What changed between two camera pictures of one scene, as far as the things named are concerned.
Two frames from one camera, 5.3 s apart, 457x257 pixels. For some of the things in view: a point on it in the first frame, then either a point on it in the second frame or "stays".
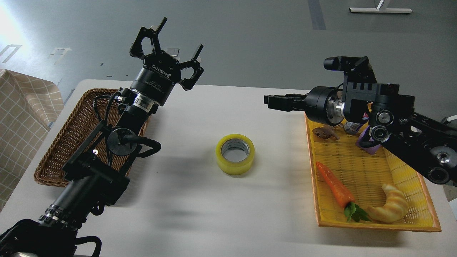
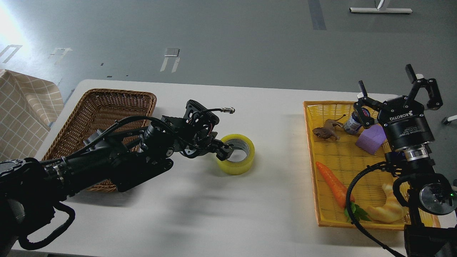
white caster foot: [452, 117] stays
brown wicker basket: [94, 106] stays
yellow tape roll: [235, 154] stays
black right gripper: [314, 102] -> [406, 126]
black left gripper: [161, 72] -> [196, 130]
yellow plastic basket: [355, 187] stays
